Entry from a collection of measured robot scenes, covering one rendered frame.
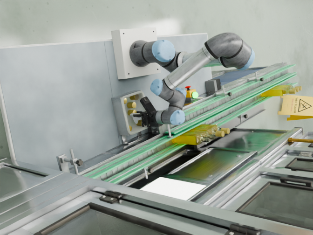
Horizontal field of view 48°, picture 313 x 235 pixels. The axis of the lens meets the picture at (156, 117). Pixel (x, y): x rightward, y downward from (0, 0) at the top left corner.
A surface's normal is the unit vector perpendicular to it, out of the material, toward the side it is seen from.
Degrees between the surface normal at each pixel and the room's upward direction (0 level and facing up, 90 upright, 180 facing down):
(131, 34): 4
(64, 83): 0
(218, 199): 90
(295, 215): 90
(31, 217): 0
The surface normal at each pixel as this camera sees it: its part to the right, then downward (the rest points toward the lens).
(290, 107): -0.49, -0.25
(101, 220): -0.19, -0.96
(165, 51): 0.58, 0.01
